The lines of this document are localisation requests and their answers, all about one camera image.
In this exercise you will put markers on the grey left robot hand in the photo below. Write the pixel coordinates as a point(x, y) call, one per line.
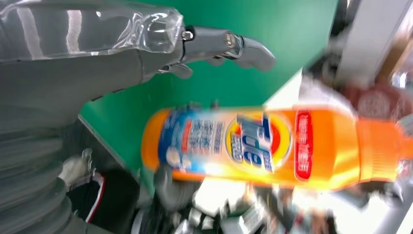
point(80, 74)

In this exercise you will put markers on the orange detergent bottle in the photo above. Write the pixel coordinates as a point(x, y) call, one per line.
point(258, 148)

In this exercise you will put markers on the person in dark clothing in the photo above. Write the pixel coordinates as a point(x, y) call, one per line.
point(106, 193)

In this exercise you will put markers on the green table mat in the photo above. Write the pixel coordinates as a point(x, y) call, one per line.
point(226, 87)

